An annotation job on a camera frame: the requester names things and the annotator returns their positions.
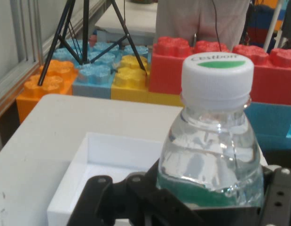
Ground black tripod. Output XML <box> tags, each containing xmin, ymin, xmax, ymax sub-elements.
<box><xmin>37</xmin><ymin>0</ymin><xmax>148</xmax><ymax>87</ymax></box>

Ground aluminium frame post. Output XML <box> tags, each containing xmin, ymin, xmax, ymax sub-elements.
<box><xmin>10</xmin><ymin>0</ymin><xmax>42</xmax><ymax>63</ymax></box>

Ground light blue plastic block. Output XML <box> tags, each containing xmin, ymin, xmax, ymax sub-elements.
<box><xmin>52</xmin><ymin>39</ymin><xmax>149</xmax><ymax>85</ymax></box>

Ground white background table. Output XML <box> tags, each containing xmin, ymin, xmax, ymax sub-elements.
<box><xmin>94</xmin><ymin>14</ymin><xmax>157</xmax><ymax>38</ymax></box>

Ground red plastic block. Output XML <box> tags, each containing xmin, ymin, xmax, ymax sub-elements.
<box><xmin>149</xmin><ymin>36</ymin><xmax>291</xmax><ymax>106</ymax></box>

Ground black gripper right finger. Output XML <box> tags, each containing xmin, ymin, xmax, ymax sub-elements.
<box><xmin>258</xmin><ymin>165</ymin><xmax>291</xmax><ymax>226</ymax></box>

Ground person in beige shirt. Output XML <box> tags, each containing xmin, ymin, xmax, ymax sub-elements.
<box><xmin>156</xmin><ymin>0</ymin><xmax>251</xmax><ymax>48</ymax></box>

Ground white box blue front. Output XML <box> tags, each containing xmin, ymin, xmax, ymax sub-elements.
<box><xmin>47</xmin><ymin>132</ymin><xmax>269</xmax><ymax>226</ymax></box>

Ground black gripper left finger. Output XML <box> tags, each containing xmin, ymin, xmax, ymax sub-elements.
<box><xmin>66</xmin><ymin>161</ymin><xmax>205</xmax><ymax>226</ymax></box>

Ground orange plastic block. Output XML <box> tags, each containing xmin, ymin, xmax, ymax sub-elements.
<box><xmin>16</xmin><ymin>59</ymin><xmax>79</xmax><ymax>124</ymax></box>

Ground water bottle green label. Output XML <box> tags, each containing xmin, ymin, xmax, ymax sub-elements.
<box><xmin>157</xmin><ymin>53</ymin><xmax>266</xmax><ymax>210</ymax></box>

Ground white pole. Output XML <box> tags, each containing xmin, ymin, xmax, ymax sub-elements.
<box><xmin>262</xmin><ymin>0</ymin><xmax>284</xmax><ymax>54</ymax></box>

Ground yellow plastic block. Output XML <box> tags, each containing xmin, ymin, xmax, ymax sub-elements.
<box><xmin>110</xmin><ymin>55</ymin><xmax>183</xmax><ymax>108</ymax></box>

